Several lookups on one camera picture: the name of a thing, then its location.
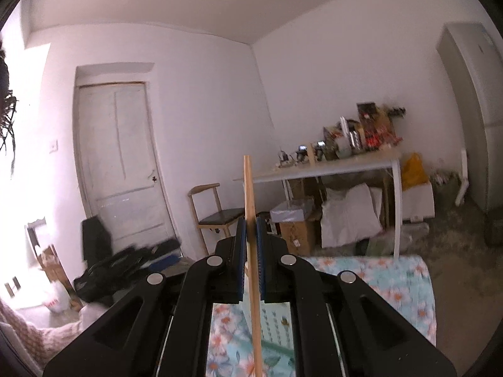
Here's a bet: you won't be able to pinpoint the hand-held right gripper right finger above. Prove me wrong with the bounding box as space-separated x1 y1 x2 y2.
255 214 458 377

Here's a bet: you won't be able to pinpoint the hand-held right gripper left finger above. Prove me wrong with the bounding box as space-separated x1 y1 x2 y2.
42 216 249 377

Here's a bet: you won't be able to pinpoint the silver flat box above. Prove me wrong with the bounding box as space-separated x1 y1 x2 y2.
269 199 315 224

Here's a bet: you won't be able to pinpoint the white sack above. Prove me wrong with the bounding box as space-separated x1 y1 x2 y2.
320 184 384 249

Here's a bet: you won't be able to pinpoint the wooden chair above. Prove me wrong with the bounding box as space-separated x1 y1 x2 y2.
188 183 248 256

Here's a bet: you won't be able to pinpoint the bamboo chopstick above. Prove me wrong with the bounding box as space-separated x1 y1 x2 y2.
243 156 263 377

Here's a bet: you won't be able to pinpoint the grey refrigerator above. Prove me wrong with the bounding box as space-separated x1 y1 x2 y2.
436 21 503 213

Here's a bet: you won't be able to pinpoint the brown cardboard box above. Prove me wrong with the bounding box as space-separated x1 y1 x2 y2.
277 208 323 256

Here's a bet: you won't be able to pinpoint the floral blue tablecloth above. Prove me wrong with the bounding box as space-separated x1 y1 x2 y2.
206 255 438 377

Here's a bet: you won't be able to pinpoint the yellow plastic bag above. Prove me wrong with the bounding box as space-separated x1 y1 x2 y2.
401 153 430 189

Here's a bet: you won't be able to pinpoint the pile of black bags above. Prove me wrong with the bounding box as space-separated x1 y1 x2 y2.
74 216 185 307

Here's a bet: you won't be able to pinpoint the white square box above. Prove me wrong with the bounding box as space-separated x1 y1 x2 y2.
401 183 436 222

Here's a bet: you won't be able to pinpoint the pink knit clothing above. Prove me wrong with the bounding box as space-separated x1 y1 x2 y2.
0 298 103 374

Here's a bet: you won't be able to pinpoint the mint green perforated utensil holder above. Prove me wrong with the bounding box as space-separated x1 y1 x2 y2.
251 302 295 362

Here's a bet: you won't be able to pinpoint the white plastic post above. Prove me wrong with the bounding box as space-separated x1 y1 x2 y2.
456 148 470 207

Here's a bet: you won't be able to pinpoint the white red printed plastic bag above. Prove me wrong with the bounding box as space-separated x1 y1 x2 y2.
43 283 71 315

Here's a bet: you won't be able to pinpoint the small wooden shelf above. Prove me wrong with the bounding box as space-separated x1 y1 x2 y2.
25 216 75 295

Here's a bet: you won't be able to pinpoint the red snack packets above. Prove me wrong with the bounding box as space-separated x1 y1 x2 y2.
363 120 403 150

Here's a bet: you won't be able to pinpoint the white folding table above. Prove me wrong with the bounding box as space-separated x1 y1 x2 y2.
234 147 403 260

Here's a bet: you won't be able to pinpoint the white wooden door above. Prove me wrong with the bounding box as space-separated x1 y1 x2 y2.
75 82 177 252

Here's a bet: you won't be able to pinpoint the dark hanging strands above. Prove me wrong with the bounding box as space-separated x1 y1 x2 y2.
0 39 19 177

